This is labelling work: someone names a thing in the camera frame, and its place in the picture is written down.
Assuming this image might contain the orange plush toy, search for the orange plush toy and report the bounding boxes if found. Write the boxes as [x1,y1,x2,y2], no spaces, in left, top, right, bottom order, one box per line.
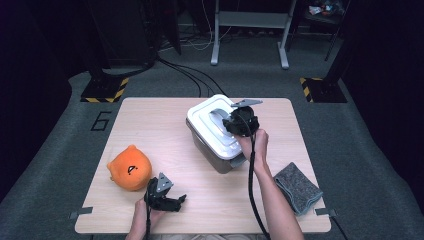
[106,144,153,192]

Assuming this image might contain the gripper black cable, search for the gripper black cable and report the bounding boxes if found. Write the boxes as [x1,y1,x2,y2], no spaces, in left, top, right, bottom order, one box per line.
[143,189,153,240]
[246,114,272,240]

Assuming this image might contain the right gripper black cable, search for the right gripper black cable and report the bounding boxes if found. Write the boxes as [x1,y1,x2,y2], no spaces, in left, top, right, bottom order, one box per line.
[246,114,272,240]

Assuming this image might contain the thin black table cable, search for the thin black table cable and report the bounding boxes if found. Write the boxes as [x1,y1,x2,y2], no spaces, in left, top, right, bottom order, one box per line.
[330,215,350,240]

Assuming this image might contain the black floor cables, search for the black floor cables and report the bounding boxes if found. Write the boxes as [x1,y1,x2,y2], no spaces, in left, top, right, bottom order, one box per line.
[156,56,229,98]

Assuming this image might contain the white metal desk frame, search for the white metal desk frame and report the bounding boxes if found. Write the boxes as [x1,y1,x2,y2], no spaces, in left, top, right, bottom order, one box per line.
[210,0,298,70]

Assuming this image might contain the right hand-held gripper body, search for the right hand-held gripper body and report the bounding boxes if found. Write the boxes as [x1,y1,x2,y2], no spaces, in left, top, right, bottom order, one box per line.
[222,98,264,138]

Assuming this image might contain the black cabinet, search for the black cabinet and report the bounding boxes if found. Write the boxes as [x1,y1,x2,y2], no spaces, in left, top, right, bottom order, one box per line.
[88,0,158,68]

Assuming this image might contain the grey towel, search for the grey towel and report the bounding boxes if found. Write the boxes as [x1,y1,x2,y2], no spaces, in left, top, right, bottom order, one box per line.
[273,161,324,217]

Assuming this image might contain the black yellow striped stand base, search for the black yellow striped stand base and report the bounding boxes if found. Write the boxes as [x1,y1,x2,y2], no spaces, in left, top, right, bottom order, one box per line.
[80,76,130,104]
[299,77,348,104]

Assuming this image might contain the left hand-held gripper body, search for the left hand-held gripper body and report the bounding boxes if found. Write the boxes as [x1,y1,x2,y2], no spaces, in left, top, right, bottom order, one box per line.
[143,172,175,212]

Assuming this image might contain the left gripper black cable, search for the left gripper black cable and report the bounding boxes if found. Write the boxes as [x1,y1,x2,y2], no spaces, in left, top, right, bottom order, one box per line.
[143,189,153,240]

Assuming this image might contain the person's right hand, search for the person's right hand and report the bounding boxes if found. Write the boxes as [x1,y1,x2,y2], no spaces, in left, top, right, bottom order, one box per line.
[237,128,270,168]

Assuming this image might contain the person's left hand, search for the person's left hand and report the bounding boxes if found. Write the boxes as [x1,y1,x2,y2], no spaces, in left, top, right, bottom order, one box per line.
[133,198,167,235]

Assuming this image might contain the white lidded storage box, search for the white lidded storage box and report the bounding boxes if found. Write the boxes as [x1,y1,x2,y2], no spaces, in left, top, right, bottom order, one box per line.
[185,94,249,175]

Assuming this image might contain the grey table clamp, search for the grey table clamp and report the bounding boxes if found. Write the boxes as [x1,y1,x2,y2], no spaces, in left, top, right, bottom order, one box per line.
[314,207,338,218]
[69,206,94,220]

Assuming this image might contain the white floor cables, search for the white floor cables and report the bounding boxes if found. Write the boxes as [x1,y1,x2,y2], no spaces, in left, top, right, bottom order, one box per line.
[159,0,234,52]

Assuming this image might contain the colourful clutter on shelf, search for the colourful clutter on shelf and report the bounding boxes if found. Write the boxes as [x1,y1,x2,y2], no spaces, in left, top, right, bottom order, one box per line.
[308,0,346,18]

